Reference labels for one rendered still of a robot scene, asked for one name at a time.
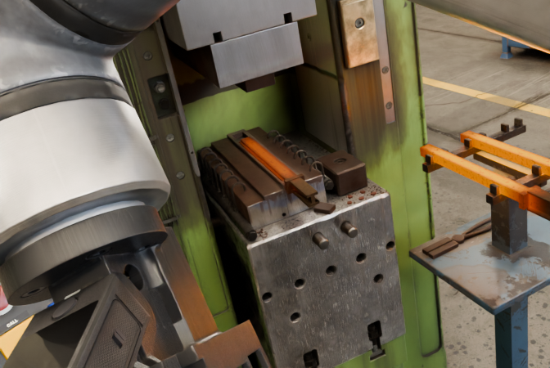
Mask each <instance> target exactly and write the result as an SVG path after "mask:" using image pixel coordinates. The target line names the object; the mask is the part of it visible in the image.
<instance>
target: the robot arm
mask: <svg viewBox="0 0 550 368"><path fill-rule="evenodd" d="M179 1H180V0H0V284H1V286H2V290H3V292H4V294H5V297H6V299H7V302H8V304H9V305H12V306H22V305H27V304H31V303H38V302H42V301H44V300H48V299H50V298H52V300H53V302H54V304H53V305H51V306H50V307H48V308H46V309H44V310H42V311H41V312H38V313H37V314H35V315H34V316H33V318H32V320H31V321H30V323H29V324H28V326H27V327H26V329H25V331H24V333H23V334H22V335H21V337H20V339H19V341H18V343H17V344H16V346H15V347H14V349H13V350H12V352H11V354H10V356H9V357H8V358H7V361H6V362H5V364H4V365H3V367H2V368H238V367H239V366H242V368H253V367H252V365H251V364H250V360H249V358H248V356H249V355H250V354H251V353H253V352H255V354H256V356H257V357H258V359H259V363H260V365H261V366H262V368H272V367H271V365H270V363H269V361H268V358H267V356H266V354H265V352H264V350H263V347H262V345H261V343H260V341H259V339H258V337H257V335H256V333H255V330H254V328H253V326H252V324H251V323H250V320H248V321H245V322H243V323H241V324H240V325H236V326H234V327H232V328H231V329H229V330H226V331H224V332H221V331H219V329H218V327H217V325H216V323H215V321H214V318H213V317H212V315H211V312H210V310H209V308H208V306H207V303H206V301H205V299H204V297H203V294H202V293H201V290H200V288H199V285H198V284H197V282H196V279H195V277H194V275H193V273H192V270H191V268H190V266H189V264H188V262H187V260H186V257H185V255H184V253H183V251H182V248H181V246H180V244H179V243H178V240H177V237H176V235H175V234H174V231H173V228H172V227H164V225H163V222H162V221H161V219H160V216H159V214H158V211H159V210H160V209H161V207H162V206H163V205H164V204H165V203H166V201H167V199H168V198H169V194H170V187H171V185H170V184H169V181H168V179H167V177H166V175H165V172H164V170H163V169H162V167H161V165H160V161H159V160H158V158H157V156H156V153H155V152H154V149H153V147H152V145H151V143H150V141H149V139H148V137H147V134H146V132H145V130H144V128H143V126H142V123H141V121H140V119H139V118H138V115H137V113H136V111H135V109H134V108H133V105H132V103H131V101H130V99H129V97H128V93H127V92H126V90H125V88H124V85H123V83H122V81H121V79H120V77H119V74H118V72H117V70H116V68H115V66H114V63H113V57H114V55H115V54H116V53H117V52H119V51H120V50H122V49H123V48H124V47H126V46H127V45H128V44H130V43H131V42H132V41H133V40H134V39H135V38H136V37H137V36H138V35H139V34H140V33H141V32H142V31H143V30H144V29H146V28H147V27H149V26H150V25H151V24H152V23H154V22H155V21H156V20H158V19H159V18H160V17H161V16H162V15H163V14H165V13H166V12H167V11H168V10H169V9H170V8H171V7H173V6H174V5H175V4H176V3H178V2H179ZM408 1H410V2H414V3H416V4H418V5H421V6H424V7H427V8H430V9H431V10H434V11H437V12H440V13H443V14H445V15H447V16H451V17H453V18H456V19H458V20H462V21H464V22H467V23H468V24H471V25H474V26H477V27H480V28H482V29H486V30H488V31H490V32H493V33H495V34H499V35H501V36H503V37H506V38H510V39H512V40H514V41H517V42H519V43H523V44H525V45H527V46H530V47H533V48H536V49H539V50H540V51H543V52H546V53H549V54H550V0H408Z"/></svg>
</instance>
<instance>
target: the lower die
mask: <svg viewBox="0 0 550 368"><path fill-rule="evenodd" d="M239 132H244V133H245V134H246V135H247V136H248V137H251V138H253V139H254V140H256V141H257V142H258V143H259V144H260V145H261V146H262V147H264V148H265V149H266V150H267V151H269V152H270V153H271V154H272V155H274V156H275V157H276V158H277V159H279V160H280V161H281V162H282V163H284V164H285V165H286V166H287V167H288V168H289V169H290V170H292V171H293V172H294V173H295V174H297V175H299V174H301V173H302V174H303V175H304V180H305V181H306V182H307V183H308V184H309V185H310V186H311V187H313V188H314V189H315V190H316V191H317V192H318V194H317V195H315V196H314V197H315V198H317V199H318V200H319V202H323V203H326V202H327V197H326V192H325V187H324V182H323V177H322V174H321V173H320V172H318V171H317V170H316V169H314V168H313V167H312V168H311V172H310V171H309V164H307V163H306V162H305V161H304V165H301V160H302V159H301V158H300V157H299V156H296V159H293V156H294V153H293V152H292V151H290V150H289V154H287V153H286V149H287V148H286V147H285V146H284V145H282V148H281V149H280V148H279V146H280V142H279V141H277V140H276V141H275V143H273V137H272V136H270V135H269V139H268V138H267V135H268V134H267V133H266V132H265V131H264V130H263V129H262V128H260V127H257V128H252V129H250V130H247V131H246V130H245V129H242V130H239V131H236V132H232V133H229V134H227V138H224V139H222V140H219V141H214V142H211V146H210V147H209V148H210V149H211V150H212V152H214V153H215V154H216V155H217V158H220V159H221V160H222V162H223V164H226V165H227V166H228V169H230V170H232V172H233V175H235V176H237V177H238V178H239V181H240V182H243V183H244V184H245V186H246V191H244V190H243V186H242V185H240V184H238V185H236V186H234V188H233V193H234V196H235V200H236V204H237V208H238V209H239V211H240V213H241V214H242V215H243V217H244V218H245V219H246V220H247V221H248V223H249V224H250V225H251V226H252V227H253V228H254V229H258V228H260V227H264V226H266V225H268V224H271V223H273V222H277V221H279V220H282V219H283V218H288V217H289V216H292V215H294V214H297V213H300V212H303V211H305V210H307V209H311V208H313V207H315V206H316V205H314V206H311V207H308V206H307V205H306V204H304V203H303V202H302V201H301V200H300V199H299V198H298V197H297V196H295V195H294V194H293V193H291V194H289V195H288V194H287V193H286V187H285V182H283V181H281V180H280V179H279V178H278V177H277V176H276V175H275V174H273V173H272V172H271V171H270V170H269V169H268V168H267V167H265V166H264V165H263V164H262V163H261V162H260V161H259V160H257V159H256V158H255V157H254V156H253V155H252V154H251V153H250V152H249V151H248V150H247V149H246V148H245V147H243V146H242V145H241V144H240V143H239V141H238V140H237V139H236V138H235V137H233V136H232V135H234V134H237V133H239ZM213 158H214V156H213V155H208V156H207V157H206V163H207V167H208V170H209V174H210V169H209V161H210V160H211V159H213ZM216 164H220V162H219V161H218V160H214V161H212V163H211V168H212V172H213V175H214V167H215V165H216ZM224 169H225V167H224V166H222V167H221V166H218V167H217V168H216V173H217V177H218V180H219V174H220V172H221V171H223V170H224ZM210 176H211V175H210ZM229 176H231V173H230V172H225V173H223V174H222V177H221V178H222V181H223V187H224V190H225V194H226V195H227V192H226V188H225V185H224V182H225V180H226V178H227V177H229ZM214 181H215V177H214ZM215 182H216V181H215ZM235 182H237V180H236V178H230V179H229V180H228V190H229V194H230V198H231V201H232V194H231V186H232V184H233V183H235ZM219 186H220V188H221V185H220V181H219ZM221 190H222V188H221ZM227 197H228V195H227ZM232 203H233V201H232ZM283 213H286V216H285V217H283V216H282V214H283Z"/></svg>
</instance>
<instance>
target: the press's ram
mask: <svg viewBox="0 0 550 368"><path fill-rule="evenodd" d="M315 15H317V9H316V3H315V0H180V1H179V2H178V3H176V4H175V5H174V6H173V7H171V8H170V9H169V10H168V11H167V12H166V13H165V14H163V15H162V16H161V17H160V22H161V25H162V29H163V32H164V36H165V37H166V38H168V39H169V40H171V41H173V42H174V43H176V44H178V45H179V46H180V47H182V48H184V49H185V50H187V51H190V50H193V49H196V48H199V47H204V46H208V45H211V44H214V37H215V38H217V39H219V40H221V41H226V40H229V39H232V38H237V37H241V36H243V35H247V34H252V33H255V32H258V31H261V30H265V29H270V28H272V27H276V26H279V25H284V24H285V20H288V21H290V22H294V21H297V20H303V19H305V18H309V17H312V16H315Z"/></svg>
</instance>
